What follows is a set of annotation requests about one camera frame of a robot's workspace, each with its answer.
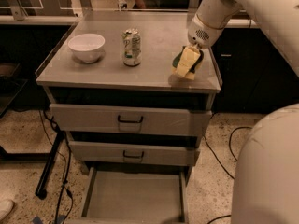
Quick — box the black floor cable left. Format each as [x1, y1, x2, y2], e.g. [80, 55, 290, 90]
[37, 109, 74, 224]

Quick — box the white horizontal rail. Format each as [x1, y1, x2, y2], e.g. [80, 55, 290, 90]
[0, 16, 258, 29]

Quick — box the black table leg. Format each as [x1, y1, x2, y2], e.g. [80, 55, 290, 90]
[35, 131, 64, 200]

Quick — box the white shoe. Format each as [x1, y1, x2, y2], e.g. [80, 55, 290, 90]
[0, 199, 14, 221]

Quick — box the grey drawer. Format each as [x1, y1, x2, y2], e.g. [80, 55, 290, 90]
[70, 141, 199, 166]
[65, 167, 189, 224]
[50, 104, 211, 136]

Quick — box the green white soda can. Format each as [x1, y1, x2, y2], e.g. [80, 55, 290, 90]
[122, 28, 141, 67]

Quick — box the white ceramic bowl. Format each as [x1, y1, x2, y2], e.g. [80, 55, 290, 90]
[68, 34, 106, 63]

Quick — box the middle grey drawer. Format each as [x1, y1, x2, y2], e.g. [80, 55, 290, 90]
[70, 141, 199, 166]

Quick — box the black floor cable right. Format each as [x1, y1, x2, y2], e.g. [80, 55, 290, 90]
[203, 126, 253, 224]

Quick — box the black floor cable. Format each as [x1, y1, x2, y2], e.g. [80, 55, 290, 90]
[37, 109, 74, 224]
[203, 126, 253, 224]

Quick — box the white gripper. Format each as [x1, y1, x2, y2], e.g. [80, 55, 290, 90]
[174, 14, 221, 81]

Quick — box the bottom grey drawer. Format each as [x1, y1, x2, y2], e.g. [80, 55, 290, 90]
[65, 167, 189, 224]

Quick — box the green yellow sponge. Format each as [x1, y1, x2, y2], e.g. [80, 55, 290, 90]
[171, 46, 205, 81]

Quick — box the grey metal drawer cabinet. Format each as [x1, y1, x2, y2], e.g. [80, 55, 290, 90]
[35, 10, 223, 224]

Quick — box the top grey drawer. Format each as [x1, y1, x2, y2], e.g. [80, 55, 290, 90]
[50, 104, 211, 136]

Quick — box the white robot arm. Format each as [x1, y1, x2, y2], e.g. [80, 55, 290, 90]
[176, 0, 299, 224]

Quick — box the clear water bottle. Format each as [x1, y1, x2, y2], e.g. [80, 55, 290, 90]
[118, 0, 127, 10]

